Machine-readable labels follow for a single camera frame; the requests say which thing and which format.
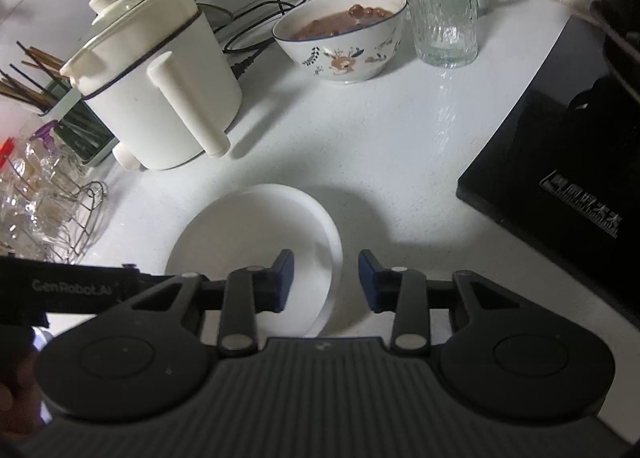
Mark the small white ceramic bowl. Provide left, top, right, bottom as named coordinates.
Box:
left=165, top=184, right=343, bottom=342

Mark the person's left hand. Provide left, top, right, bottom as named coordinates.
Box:
left=1, top=325, right=44, bottom=441

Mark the red lid glass jar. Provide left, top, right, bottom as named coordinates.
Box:
left=0, top=96, right=42, bottom=169

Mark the black induction cooktop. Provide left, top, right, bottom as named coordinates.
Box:
left=456, top=16, right=639, bottom=325

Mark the green chopstick holder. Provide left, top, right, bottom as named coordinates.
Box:
left=1, top=41, right=116, bottom=167

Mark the white electric cooking pot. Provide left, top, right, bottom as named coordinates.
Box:
left=61, top=0, right=242, bottom=170

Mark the floral bowl with beans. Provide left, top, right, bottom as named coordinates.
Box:
left=272, top=0, right=408, bottom=85

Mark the wire glass rack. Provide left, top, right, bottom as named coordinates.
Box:
left=1, top=137, right=107, bottom=264

